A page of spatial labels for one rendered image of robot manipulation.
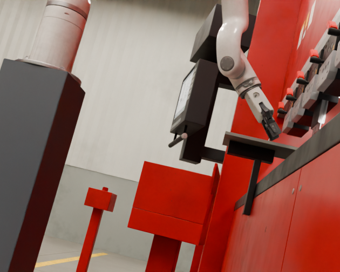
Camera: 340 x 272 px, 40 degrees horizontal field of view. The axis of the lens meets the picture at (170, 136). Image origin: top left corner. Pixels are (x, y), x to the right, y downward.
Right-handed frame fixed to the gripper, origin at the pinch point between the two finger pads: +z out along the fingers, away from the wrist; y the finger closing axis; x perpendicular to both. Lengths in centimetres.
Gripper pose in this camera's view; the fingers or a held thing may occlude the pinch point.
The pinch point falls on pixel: (273, 132)
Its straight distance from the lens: 156.2
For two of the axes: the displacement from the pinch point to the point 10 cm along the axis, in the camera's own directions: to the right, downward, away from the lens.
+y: 1.1, 2.1, 9.7
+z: 4.3, 8.7, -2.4
